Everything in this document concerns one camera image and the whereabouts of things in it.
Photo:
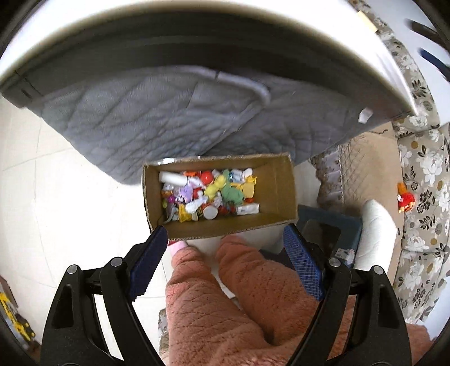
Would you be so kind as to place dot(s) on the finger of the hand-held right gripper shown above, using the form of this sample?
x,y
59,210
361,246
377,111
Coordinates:
x,y
434,59
423,29

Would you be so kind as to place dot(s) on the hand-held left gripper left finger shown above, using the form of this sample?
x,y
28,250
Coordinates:
x,y
149,262

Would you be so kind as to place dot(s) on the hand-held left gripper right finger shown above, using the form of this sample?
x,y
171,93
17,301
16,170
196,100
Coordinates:
x,y
304,262

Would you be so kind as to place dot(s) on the purple plush toy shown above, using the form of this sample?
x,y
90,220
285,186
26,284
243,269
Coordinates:
x,y
185,194

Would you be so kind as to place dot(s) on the brown cardboard box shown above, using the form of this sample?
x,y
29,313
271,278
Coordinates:
x,y
277,190

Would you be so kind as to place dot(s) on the pile of small toys and wrappers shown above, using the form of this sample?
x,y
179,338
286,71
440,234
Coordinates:
x,y
207,197

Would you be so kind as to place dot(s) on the green plush toy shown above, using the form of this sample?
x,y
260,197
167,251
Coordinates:
x,y
232,193

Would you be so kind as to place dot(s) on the yellow plush toy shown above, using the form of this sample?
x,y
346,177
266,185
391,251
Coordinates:
x,y
215,185

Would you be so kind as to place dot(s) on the dark blue plastic bin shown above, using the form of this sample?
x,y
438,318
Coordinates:
x,y
348,225

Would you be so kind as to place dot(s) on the white paper towel roll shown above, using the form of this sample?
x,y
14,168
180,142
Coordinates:
x,y
378,239

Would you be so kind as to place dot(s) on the pink fleece pants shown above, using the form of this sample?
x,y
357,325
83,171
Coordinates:
x,y
211,316

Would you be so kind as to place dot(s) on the floral fabric sofa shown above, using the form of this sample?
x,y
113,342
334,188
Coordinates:
x,y
425,176

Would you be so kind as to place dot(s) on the red plush toy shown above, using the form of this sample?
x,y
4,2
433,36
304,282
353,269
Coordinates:
x,y
406,200

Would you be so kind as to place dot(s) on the yellow toy truck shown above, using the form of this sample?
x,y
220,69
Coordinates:
x,y
14,316

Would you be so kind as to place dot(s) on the grey quilted cloth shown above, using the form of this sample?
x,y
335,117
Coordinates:
x,y
140,116

